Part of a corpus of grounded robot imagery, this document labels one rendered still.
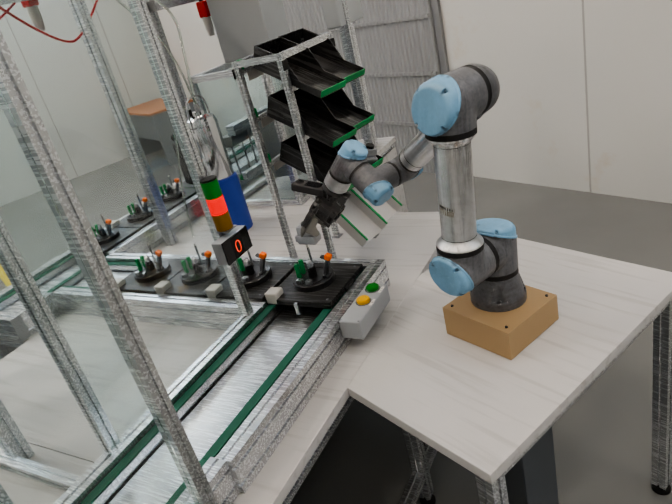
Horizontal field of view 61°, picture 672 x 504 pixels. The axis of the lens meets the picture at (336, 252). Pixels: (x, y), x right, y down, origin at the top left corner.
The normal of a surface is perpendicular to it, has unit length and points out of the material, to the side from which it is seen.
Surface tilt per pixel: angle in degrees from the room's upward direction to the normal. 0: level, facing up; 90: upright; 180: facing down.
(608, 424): 0
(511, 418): 0
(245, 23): 90
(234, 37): 90
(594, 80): 90
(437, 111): 81
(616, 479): 0
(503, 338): 90
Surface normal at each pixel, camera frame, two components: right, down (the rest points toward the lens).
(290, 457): -0.23, -0.87
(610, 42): -0.75, 0.44
